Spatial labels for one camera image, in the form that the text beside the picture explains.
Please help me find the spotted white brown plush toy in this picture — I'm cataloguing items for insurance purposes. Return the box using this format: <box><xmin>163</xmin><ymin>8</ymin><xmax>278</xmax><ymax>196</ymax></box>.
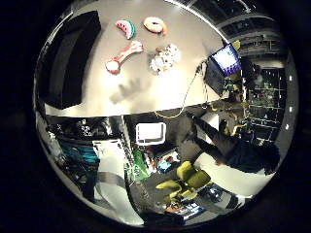
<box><xmin>149</xmin><ymin>43</ymin><xmax>183</xmax><ymax>75</ymax></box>

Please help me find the pink white plush bone toy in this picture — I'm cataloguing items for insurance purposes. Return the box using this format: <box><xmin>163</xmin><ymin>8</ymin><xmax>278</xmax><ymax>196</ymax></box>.
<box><xmin>105</xmin><ymin>40</ymin><xmax>145</xmax><ymax>75</ymax></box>

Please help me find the orange plush donut toy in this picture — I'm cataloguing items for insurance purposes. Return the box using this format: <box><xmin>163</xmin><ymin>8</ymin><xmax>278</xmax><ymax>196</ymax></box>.
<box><xmin>143</xmin><ymin>16</ymin><xmax>169</xmax><ymax>36</ymax></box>

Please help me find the plush watermelon slice toy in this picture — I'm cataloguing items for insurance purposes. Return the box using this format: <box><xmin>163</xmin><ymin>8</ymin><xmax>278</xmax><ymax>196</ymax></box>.
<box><xmin>115</xmin><ymin>18</ymin><xmax>137</xmax><ymax>41</ymax></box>

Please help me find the black fabric container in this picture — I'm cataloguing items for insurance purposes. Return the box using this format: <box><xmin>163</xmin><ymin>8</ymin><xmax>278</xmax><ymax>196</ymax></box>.
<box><xmin>38</xmin><ymin>10</ymin><xmax>102</xmax><ymax>111</ymax></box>

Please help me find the white plastic bin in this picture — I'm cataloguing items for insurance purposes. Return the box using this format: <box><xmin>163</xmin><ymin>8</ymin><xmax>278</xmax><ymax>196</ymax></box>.
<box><xmin>135</xmin><ymin>121</ymin><xmax>167</xmax><ymax>147</ymax></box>

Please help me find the yellow-green chair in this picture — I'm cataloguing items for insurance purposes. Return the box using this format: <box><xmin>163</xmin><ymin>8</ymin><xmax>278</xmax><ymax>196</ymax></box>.
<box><xmin>155</xmin><ymin>160</ymin><xmax>212</xmax><ymax>202</ymax></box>

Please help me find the person in dark clothes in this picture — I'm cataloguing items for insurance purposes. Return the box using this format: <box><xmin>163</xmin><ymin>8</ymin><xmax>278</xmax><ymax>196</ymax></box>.
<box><xmin>183</xmin><ymin>113</ymin><xmax>282</xmax><ymax>176</ymax></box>

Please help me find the open laptop computer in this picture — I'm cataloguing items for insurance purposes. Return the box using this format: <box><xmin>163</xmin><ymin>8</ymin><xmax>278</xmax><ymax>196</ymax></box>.
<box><xmin>203</xmin><ymin>43</ymin><xmax>243</xmax><ymax>97</ymax></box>

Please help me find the laptop cable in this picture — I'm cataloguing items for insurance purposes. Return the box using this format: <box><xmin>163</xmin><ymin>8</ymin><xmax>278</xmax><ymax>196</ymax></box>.
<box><xmin>155</xmin><ymin>60</ymin><xmax>209</xmax><ymax>119</ymax></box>

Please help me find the teal cable bundle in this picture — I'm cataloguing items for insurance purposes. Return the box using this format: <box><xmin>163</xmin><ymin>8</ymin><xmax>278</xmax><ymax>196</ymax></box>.
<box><xmin>60</xmin><ymin>142</ymin><xmax>99</xmax><ymax>164</ymax></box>

